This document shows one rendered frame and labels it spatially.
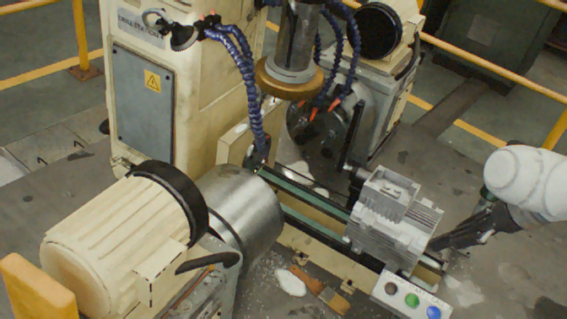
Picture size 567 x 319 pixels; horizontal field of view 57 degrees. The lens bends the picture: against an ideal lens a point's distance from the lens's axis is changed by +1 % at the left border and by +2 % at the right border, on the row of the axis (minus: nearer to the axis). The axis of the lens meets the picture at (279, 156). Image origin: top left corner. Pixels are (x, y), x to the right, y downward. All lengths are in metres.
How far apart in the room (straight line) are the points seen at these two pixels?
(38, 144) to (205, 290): 1.62
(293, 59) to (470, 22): 3.23
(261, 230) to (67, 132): 1.52
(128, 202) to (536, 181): 0.68
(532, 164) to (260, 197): 0.59
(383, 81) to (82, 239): 1.17
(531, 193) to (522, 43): 3.39
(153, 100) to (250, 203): 0.41
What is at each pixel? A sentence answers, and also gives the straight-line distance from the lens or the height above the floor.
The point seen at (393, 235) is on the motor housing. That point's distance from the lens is 1.34.
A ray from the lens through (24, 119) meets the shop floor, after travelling 3.38.
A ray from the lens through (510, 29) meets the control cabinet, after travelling 4.32.
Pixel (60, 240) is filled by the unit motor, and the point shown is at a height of 1.35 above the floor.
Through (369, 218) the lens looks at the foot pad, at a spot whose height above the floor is 1.07.
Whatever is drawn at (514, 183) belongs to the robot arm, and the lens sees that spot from 0.95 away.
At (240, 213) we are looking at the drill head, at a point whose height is 1.15.
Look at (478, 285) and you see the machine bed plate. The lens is 1.71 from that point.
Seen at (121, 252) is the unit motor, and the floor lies 1.34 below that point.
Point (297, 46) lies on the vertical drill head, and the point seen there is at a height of 1.43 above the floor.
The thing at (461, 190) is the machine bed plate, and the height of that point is 0.80.
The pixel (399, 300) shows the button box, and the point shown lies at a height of 1.06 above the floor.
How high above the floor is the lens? 2.00
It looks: 40 degrees down
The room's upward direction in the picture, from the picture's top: 11 degrees clockwise
